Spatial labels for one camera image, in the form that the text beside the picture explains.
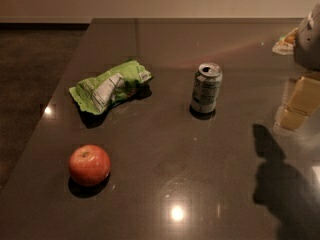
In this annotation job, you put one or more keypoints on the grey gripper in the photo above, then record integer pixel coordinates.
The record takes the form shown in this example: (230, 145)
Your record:
(308, 47)

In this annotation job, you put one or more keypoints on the green rice chip bag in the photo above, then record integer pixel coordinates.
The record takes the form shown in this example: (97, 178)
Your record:
(97, 94)

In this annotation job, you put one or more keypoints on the silver 7up can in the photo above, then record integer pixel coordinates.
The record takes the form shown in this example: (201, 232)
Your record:
(206, 87)

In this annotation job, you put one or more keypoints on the pale snack packet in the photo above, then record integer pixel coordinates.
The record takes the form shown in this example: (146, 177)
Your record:
(285, 45)

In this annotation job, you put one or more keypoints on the red apple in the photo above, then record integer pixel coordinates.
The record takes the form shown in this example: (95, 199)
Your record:
(89, 165)

